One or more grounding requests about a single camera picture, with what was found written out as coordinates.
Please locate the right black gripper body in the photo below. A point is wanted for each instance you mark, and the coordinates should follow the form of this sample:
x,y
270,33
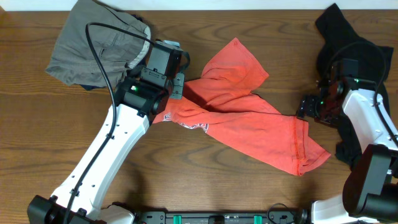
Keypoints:
x,y
311,104

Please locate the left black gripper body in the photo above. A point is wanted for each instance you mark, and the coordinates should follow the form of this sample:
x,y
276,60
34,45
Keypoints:
x,y
177,86

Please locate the red soccer t-shirt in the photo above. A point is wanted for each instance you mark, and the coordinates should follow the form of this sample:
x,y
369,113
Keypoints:
x,y
222,103

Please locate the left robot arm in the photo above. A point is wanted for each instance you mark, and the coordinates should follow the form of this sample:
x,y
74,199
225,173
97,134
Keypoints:
x,y
136,103

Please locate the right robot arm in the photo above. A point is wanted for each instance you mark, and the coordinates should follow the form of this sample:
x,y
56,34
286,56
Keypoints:
x,y
366,196

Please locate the black t-shirt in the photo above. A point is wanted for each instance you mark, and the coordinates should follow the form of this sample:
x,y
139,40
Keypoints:
x,y
341,41

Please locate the dark navy folded garment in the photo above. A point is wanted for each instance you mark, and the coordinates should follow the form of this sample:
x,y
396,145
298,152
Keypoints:
x,y
88,87

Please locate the grey-brown folded shorts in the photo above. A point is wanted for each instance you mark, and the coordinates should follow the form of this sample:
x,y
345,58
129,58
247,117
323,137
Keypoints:
x,y
72,61

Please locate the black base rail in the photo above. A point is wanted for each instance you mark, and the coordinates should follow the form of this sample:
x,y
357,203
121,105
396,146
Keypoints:
x,y
217,217

